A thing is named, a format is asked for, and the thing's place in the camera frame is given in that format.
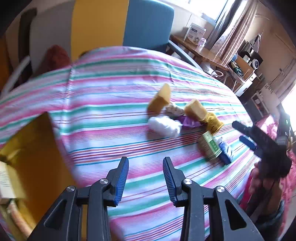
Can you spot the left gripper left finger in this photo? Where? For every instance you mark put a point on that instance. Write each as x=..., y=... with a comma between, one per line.
x=63, y=220

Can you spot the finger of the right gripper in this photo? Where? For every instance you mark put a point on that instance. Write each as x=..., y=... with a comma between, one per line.
x=250, y=132
x=248, y=143

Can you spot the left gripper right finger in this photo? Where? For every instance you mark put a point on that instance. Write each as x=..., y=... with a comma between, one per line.
x=227, y=220

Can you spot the yellow knitted sock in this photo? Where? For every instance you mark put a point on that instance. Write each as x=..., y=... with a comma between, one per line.
x=213, y=124

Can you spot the yellow sponge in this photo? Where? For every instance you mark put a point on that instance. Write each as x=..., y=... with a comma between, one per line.
x=195, y=110
x=160, y=100

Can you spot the person right hand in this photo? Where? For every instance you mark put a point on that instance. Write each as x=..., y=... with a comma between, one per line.
x=258, y=181

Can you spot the blue tissue pack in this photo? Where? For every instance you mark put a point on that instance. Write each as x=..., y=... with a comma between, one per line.
x=226, y=152

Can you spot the green white carton box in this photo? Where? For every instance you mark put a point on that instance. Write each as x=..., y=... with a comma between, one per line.
x=209, y=146

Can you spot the wooden shelf stand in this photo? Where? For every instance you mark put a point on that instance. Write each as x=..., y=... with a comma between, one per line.
x=245, y=79

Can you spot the purple wrapper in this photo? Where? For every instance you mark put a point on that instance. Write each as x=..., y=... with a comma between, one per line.
x=188, y=123

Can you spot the dark red storage box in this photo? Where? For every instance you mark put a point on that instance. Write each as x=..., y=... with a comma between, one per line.
x=39, y=169

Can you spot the wooden desk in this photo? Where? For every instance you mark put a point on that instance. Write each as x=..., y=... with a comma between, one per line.
x=201, y=54

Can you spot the striped bed sheet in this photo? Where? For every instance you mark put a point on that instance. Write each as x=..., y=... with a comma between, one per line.
x=99, y=106

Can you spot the white product box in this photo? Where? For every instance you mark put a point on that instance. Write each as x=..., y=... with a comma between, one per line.
x=194, y=34

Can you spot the striped curtain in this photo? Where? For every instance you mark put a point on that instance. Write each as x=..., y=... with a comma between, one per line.
x=231, y=29

